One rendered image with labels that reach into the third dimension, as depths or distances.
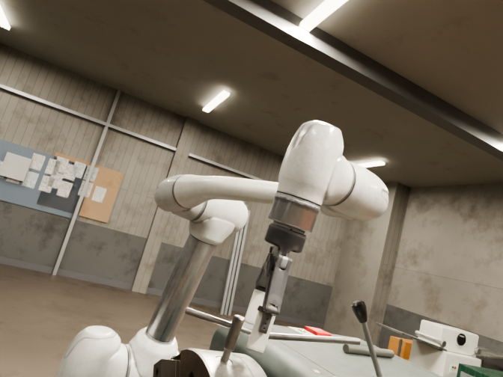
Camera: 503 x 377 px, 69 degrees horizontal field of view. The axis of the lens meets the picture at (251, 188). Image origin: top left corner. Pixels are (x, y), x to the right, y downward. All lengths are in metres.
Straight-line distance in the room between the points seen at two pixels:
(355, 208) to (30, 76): 8.01
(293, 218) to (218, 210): 0.53
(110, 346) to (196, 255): 0.38
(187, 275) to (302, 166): 0.70
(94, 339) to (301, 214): 0.85
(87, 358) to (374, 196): 0.96
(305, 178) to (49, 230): 7.56
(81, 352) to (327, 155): 0.96
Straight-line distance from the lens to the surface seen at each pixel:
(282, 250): 0.67
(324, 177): 0.67
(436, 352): 6.23
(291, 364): 0.82
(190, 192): 1.00
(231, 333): 0.73
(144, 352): 1.35
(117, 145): 8.14
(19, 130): 8.26
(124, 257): 8.11
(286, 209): 0.66
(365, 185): 0.76
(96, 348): 1.30
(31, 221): 8.09
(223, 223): 1.18
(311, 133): 0.68
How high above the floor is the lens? 1.45
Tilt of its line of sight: 9 degrees up
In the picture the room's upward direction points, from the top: 16 degrees clockwise
